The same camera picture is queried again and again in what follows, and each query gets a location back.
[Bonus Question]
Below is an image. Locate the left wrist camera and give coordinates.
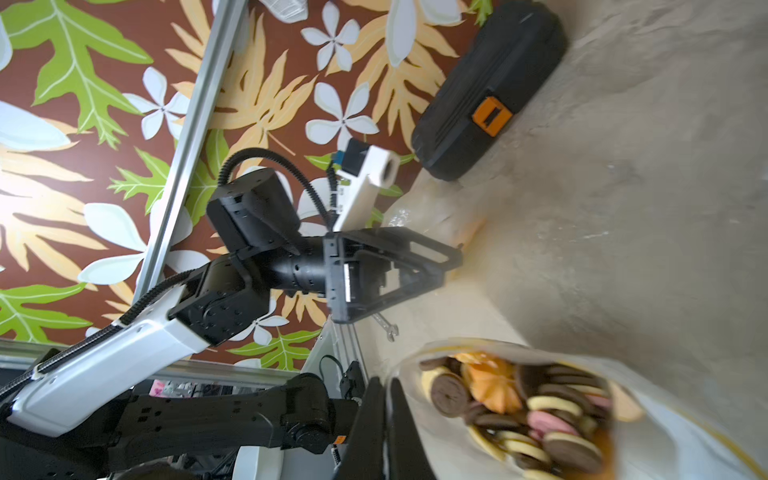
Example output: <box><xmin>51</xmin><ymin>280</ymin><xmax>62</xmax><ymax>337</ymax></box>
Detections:
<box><xmin>326</xmin><ymin>139</ymin><xmax>400</xmax><ymax>232</ymax></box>

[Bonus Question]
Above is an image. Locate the ziploc bag with yellow cookies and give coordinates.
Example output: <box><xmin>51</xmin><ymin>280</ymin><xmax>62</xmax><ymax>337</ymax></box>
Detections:
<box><xmin>382</xmin><ymin>172</ymin><xmax>492</xmax><ymax>249</ymax></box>

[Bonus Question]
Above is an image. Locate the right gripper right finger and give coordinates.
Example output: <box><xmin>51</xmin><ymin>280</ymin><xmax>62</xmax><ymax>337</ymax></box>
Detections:
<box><xmin>386</xmin><ymin>378</ymin><xmax>437</xmax><ymax>480</ymax></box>

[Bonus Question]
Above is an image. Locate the ziploc bag with brown items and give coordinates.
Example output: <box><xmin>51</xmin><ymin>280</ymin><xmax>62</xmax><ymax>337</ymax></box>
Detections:
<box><xmin>390</xmin><ymin>338</ymin><xmax>767</xmax><ymax>479</ymax></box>

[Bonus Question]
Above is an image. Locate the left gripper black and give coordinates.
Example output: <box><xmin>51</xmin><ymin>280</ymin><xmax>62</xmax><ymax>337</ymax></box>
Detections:
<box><xmin>205</xmin><ymin>167</ymin><xmax>463</xmax><ymax>324</ymax></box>

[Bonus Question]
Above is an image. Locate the small metal wrench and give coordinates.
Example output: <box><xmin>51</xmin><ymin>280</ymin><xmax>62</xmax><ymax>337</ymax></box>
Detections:
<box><xmin>372</xmin><ymin>313</ymin><xmax>399</xmax><ymax>342</ymax></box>

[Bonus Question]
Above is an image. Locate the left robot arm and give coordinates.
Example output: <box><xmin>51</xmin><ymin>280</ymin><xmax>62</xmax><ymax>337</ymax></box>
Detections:
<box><xmin>1</xmin><ymin>169</ymin><xmax>462</xmax><ymax>479</ymax></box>

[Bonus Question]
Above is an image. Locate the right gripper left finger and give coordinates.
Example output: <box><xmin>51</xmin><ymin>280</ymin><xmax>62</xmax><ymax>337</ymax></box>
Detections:
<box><xmin>334</xmin><ymin>377</ymin><xmax>385</xmax><ymax>480</ymax></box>

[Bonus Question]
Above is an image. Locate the black hard case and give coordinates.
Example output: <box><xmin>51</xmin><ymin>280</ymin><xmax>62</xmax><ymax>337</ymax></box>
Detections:
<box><xmin>411</xmin><ymin>1</ymin><xmax>568</xmax><ymax>181</ymax></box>

